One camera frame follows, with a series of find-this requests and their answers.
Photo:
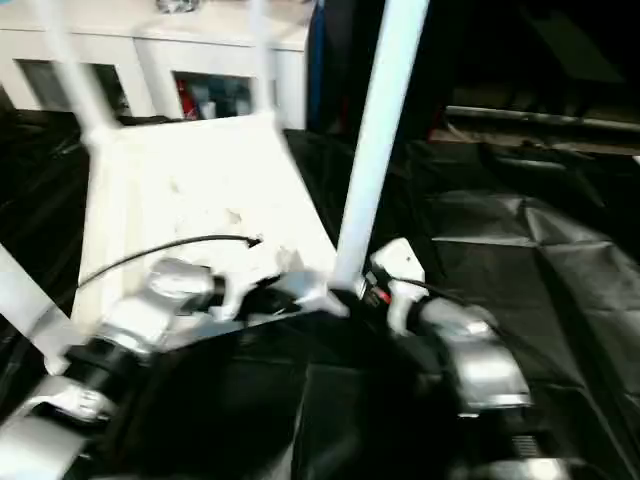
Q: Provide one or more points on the dark metal pole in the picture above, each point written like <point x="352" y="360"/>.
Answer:
<point x="545" y="116"/>

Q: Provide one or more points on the white glass-door cabinet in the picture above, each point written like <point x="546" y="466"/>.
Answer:
<point x="200" y="50"/>

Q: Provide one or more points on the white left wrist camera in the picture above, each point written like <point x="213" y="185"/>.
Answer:
<point x="240" y="290"/>

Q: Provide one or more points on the white plastic table top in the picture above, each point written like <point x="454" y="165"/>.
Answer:
<point x="200" y="190"/>

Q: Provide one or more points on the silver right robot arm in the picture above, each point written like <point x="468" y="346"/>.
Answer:
<point x="480" y="360"/>

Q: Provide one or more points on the black mat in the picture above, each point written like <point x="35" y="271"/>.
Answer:
<point x="525" y="250"/>

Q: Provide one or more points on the red bottle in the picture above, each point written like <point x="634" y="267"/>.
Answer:
<point x="187" y="100"/>

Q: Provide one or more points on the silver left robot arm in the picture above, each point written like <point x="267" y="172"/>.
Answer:
<point x="140" y="310"/>

